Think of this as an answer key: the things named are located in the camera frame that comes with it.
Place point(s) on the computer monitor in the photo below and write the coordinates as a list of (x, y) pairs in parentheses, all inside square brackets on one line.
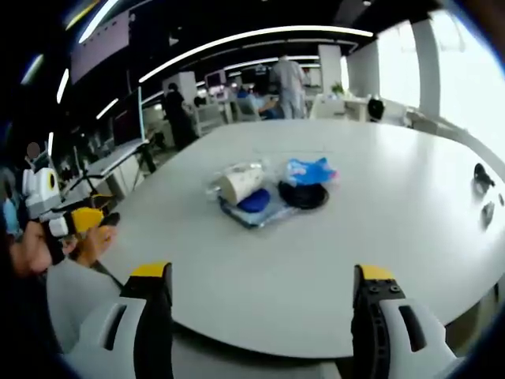
[(128, 120)]

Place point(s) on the clear plastic tray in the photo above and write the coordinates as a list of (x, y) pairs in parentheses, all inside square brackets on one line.
[(262, 219)]

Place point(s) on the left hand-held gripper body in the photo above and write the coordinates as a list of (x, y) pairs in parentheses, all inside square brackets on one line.
[(39, 193)]

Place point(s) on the black clip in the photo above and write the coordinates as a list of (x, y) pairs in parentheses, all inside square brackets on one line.
[(482, 175)]

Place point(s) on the white paper cup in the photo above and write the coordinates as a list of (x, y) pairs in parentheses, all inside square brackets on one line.
[(242, 185)]

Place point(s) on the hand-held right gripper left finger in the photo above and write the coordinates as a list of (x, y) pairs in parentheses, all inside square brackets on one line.
[(154, 335)]

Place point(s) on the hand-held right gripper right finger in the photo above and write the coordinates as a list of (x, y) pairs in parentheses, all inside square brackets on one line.
[(367, 335)]

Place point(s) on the person's grey clothing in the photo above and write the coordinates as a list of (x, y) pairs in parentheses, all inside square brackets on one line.
[(75, 300)]

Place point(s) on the black office chair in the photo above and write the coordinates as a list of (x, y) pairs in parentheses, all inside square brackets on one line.
[(376, 108)]

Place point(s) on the white side desk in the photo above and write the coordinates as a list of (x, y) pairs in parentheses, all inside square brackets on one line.
[(114, 162)]

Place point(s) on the blue round lid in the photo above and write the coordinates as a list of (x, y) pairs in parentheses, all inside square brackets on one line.
[(254, 202)]

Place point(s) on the white office chair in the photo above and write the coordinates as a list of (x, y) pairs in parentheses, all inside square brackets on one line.
[(207, 116)]

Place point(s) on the person's left hand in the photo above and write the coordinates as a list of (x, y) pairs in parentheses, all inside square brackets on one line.
[(88, 246)]

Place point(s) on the clear plastic wrap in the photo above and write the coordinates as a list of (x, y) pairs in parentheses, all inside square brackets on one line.
[(219, 183)]

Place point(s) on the long ceiling light strip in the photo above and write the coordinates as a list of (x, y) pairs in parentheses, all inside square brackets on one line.
[(252, 37)]

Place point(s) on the black bowl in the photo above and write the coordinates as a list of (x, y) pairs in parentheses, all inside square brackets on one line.
[(304, 195)]

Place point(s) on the green potted plant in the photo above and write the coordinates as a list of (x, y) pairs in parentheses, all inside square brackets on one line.
[(337, 88)]

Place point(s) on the blue snack packet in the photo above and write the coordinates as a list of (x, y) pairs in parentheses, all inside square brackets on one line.
[(309, 171)]

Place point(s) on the white table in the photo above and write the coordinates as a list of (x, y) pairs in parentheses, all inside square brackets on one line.
[(315, 256)]

